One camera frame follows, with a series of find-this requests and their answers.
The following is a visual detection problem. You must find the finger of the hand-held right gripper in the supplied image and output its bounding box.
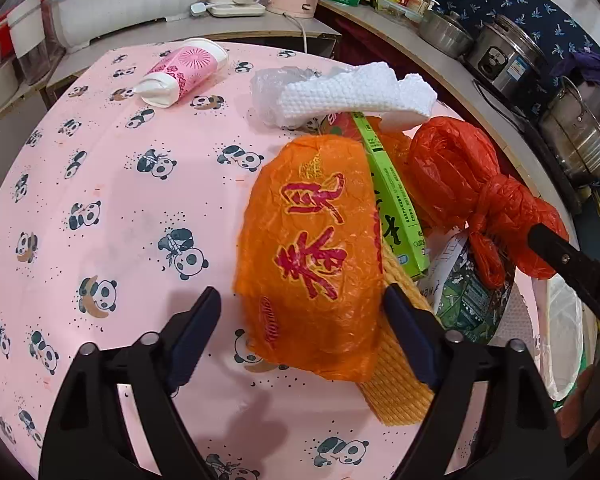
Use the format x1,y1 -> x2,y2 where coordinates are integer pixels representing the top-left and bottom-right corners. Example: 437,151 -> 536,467
527,223 -> 600,351

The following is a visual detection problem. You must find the steel bowl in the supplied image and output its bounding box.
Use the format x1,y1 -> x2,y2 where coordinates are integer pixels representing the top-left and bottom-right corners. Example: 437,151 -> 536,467
419,8 -> 476,58

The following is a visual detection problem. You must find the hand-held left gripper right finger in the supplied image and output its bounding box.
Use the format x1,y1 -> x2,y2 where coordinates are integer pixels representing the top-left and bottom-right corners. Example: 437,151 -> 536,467
382,284 -> 573,480

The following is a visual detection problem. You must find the large steel pot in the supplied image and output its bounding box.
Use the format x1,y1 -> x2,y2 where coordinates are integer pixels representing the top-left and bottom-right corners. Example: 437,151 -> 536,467
539,77 -> 600,183

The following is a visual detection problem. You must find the green cardboard box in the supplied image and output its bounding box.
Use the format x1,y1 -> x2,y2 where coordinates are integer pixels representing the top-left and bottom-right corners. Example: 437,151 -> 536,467
350,111 -> 431,281

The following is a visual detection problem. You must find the large orange plastic bag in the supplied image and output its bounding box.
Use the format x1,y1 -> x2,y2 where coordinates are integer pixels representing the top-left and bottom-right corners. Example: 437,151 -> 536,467
232,134 -> 386,383

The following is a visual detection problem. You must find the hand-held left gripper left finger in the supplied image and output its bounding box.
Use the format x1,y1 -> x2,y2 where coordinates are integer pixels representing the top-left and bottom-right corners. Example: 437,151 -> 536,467
39,286 -> 223,480

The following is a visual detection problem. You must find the clear plastic bag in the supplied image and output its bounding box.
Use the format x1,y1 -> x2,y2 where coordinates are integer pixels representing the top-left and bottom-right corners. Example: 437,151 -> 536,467
251,66 -> 331,126

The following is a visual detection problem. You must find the purple cloth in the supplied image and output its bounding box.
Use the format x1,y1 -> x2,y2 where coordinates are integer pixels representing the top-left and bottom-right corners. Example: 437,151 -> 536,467
562,50 -> 600,92

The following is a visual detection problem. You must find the white squashed cup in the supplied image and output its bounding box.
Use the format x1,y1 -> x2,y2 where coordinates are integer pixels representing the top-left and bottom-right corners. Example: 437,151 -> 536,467
132,72 -> 178,107

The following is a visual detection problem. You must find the white storage container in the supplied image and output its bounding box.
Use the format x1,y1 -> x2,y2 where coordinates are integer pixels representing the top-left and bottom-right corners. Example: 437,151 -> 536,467
50,0 -> 231,51

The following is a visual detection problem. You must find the steel rice cooker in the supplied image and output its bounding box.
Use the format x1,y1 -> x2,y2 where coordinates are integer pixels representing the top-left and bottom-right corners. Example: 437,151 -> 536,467
465,15 -> 551,106

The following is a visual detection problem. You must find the red plastic bag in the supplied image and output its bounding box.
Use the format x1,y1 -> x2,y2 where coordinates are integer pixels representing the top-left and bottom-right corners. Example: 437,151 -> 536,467
405,116 -> 571,288

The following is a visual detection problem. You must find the glass food container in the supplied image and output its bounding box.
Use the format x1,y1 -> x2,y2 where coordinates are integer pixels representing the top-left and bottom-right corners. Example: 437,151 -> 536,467
380,0 -> 431,24

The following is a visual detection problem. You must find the pink panda tablecloth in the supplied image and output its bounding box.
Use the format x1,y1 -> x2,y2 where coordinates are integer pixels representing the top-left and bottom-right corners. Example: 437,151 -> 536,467
0,40 -> 581,480

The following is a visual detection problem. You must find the small orange plastic bag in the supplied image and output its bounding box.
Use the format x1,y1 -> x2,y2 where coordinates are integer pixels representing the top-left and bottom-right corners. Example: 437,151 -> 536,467
365,116 -> 416,171

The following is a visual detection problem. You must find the white kettle cable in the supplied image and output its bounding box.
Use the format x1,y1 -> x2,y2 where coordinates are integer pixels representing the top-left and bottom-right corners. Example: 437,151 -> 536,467
285,12 -> 311,53

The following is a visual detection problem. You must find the yellow waffle cloth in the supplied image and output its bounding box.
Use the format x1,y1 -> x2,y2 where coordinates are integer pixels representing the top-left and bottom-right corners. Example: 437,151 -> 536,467
360,245 -> 436,426

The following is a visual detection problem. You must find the trash bin with white liner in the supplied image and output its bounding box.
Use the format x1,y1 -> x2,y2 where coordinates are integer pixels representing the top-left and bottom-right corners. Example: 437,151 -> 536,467
530,275 -> 588,403

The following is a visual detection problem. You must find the white green drink carton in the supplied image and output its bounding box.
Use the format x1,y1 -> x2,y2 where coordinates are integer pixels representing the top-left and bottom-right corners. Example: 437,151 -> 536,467
420,232 -> 516,346

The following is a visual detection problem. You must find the clear plastic jar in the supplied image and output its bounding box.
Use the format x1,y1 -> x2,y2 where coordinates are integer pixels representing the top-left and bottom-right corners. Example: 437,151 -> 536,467
7,0 -> 68,86

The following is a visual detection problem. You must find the white paper towel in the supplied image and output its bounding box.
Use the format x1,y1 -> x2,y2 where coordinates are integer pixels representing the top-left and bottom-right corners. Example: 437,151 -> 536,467
279,62 -> 438,128

